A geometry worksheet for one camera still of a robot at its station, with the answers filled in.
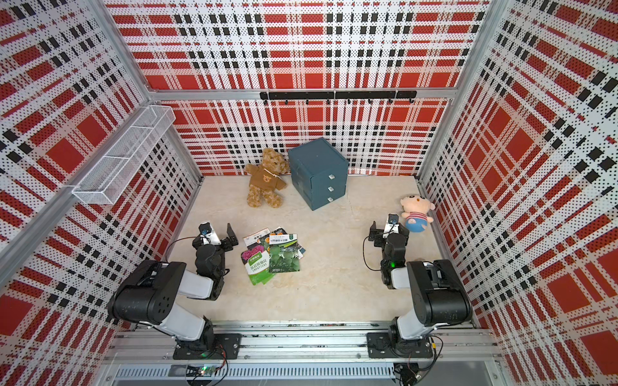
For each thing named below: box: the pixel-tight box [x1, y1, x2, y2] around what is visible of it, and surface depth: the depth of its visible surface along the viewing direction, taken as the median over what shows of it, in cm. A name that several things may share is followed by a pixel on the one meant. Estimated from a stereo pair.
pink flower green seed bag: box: [240, 245, 277, 286], surface depth 92 cm
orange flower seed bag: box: [243, 227, 271, 250], surface depth 100 cm
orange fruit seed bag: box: [269, 226, 307, 260], surface depth 98 cm
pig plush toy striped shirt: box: [399, 193, 436, 234], surface depth 102 cm
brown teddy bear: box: [245, 147, 289, 209], surface depth 113 cm
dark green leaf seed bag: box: [268, 233, 301, 274], surface depth 95 cm
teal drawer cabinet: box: [288, 137, 350, 211], surface depth 103 cm
